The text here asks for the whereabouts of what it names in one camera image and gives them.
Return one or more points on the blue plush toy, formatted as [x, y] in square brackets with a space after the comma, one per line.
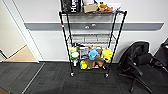
[93, 53]

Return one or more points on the pale yellow toy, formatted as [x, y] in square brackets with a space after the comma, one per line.
[72, 49]

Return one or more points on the green and white bowl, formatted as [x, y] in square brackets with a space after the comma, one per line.
[75, 55]

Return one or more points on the small yellow toy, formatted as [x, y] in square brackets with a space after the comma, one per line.
[83, 65]

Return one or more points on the brown paper pack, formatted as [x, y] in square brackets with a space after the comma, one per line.
[91, 64]

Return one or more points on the orange brown toy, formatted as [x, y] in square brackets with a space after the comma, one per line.
[101, 63]

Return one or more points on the yellow plush toy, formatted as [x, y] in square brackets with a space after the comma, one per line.
[107, 54]

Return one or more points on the small brown cardboard box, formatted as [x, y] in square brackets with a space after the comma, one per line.
[90, 8]

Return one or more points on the black bag with white print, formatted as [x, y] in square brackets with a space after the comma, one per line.
[70, 6]

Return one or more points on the orange plush toy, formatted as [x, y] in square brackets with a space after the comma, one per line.
[104, 6]

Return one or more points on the black office chair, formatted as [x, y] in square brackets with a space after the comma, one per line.
[136, 53]

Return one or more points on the dark desk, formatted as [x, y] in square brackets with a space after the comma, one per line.
[163, 53]

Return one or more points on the small white wall label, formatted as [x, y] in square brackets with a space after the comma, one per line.
[87, 27]

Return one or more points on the long grey wall band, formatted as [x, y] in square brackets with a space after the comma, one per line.
[43, 26]

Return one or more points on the white door frame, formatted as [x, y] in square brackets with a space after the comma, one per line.
[25, 33]

